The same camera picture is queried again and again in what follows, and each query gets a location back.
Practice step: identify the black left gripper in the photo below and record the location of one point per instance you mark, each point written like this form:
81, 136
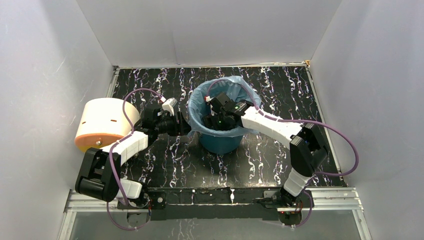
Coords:
181, 128

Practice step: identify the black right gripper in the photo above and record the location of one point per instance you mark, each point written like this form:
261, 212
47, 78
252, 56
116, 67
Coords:
209, 120

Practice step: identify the light blue plastic bag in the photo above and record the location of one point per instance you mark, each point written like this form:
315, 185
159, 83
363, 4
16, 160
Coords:
235, 87

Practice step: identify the cream orange round container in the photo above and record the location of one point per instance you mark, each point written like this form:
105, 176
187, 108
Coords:
103, 122

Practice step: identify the teal plastic trash bin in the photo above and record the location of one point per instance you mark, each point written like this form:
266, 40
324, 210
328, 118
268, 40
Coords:
219, 145

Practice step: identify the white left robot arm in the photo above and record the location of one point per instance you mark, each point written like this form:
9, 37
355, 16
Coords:
99, 174

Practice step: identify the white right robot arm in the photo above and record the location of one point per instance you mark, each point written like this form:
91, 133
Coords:
306, 144

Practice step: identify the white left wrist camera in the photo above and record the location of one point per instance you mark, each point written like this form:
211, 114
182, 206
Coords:
168, 105

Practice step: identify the black front mounting rail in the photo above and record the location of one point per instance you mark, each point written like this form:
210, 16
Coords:
165, 203

